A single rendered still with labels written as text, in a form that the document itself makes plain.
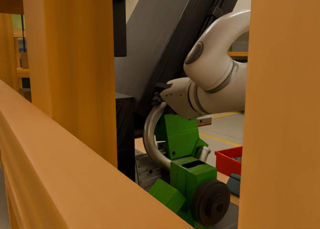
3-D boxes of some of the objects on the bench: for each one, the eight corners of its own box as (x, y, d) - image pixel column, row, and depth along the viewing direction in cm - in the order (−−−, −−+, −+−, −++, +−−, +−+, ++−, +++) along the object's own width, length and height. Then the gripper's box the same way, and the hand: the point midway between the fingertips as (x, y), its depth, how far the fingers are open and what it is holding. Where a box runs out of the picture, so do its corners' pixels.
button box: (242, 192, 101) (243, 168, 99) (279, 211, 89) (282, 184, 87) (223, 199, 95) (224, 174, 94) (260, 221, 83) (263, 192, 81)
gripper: (171, 82, 55) (129, 95, 70) (221, 132, 61) (172, 134, 76) (188, 56, 58) (145, 74, 74) (234, 106, 64) (185, 114, 80)
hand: (163, 104), depth 73 cm, fingers closed on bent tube, 3 cm apart
